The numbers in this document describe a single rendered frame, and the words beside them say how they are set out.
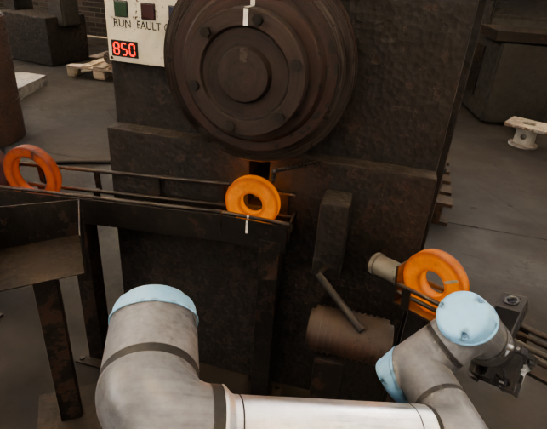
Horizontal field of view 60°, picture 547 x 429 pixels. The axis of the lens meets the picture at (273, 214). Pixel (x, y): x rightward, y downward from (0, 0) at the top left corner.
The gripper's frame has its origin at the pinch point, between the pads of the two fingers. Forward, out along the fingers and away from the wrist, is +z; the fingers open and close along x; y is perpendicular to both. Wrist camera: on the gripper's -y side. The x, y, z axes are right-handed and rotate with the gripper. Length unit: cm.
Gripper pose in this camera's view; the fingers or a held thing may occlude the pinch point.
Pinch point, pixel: (519, 363)
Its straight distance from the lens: 106.3
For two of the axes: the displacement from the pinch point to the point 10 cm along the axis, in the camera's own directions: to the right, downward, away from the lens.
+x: 7.0, 1.6, -6.9
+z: 5.6, 4.7, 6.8
